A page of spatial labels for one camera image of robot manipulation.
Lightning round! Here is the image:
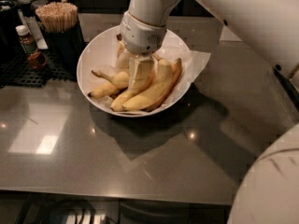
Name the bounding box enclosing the dark lidded jar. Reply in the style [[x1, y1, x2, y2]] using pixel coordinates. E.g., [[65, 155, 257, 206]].
[[17, 0, 35, 17], [31, 0, 49, 15]]

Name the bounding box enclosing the orange banana back left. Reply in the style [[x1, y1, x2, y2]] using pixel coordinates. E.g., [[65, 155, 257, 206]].
[[116, 42, 125, 68]]

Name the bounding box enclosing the black chopstick holder cup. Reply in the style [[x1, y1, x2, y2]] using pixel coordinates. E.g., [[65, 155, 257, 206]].
[[43, 21, 86, 72]]

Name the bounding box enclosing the white flat utensil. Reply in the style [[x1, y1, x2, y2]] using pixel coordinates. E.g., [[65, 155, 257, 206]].
[[18, 9, 48, 50]]

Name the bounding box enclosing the small red-brown jar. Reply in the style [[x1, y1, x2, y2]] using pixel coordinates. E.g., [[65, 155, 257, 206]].
[[27, 51, 47, 70]]

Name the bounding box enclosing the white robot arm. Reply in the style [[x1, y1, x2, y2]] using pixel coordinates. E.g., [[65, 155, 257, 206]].
[[121, 0, 299, 224]]

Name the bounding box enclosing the black grid mat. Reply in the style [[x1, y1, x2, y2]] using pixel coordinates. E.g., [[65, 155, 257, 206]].
[[0, 45, 77, 88]]

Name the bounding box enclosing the white paper liner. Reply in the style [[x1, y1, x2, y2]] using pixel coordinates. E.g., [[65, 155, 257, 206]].
[[90, 28, 212, 115]]

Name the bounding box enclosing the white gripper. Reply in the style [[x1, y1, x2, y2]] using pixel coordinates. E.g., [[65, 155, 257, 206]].
[[116, 11, 166, 91]]

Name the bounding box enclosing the small white-capped sauce bottle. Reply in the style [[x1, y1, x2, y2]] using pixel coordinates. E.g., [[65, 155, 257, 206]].
[[16, 25, 37, 55]]

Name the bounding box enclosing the white bowl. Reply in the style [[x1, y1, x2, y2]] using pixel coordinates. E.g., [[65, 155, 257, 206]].
[[77, 26, 192, 118]]

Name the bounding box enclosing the black container far left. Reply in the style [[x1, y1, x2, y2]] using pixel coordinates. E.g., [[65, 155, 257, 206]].
[[0, 0, 21, 63]]

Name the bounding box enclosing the bundle of wooden chopsticks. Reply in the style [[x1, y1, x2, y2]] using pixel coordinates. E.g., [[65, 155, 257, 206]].
[[36, 2, 78, 33]]

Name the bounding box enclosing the orange banana right edge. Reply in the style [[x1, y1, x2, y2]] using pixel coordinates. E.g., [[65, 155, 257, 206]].
[[146, 58, 182, 112]]

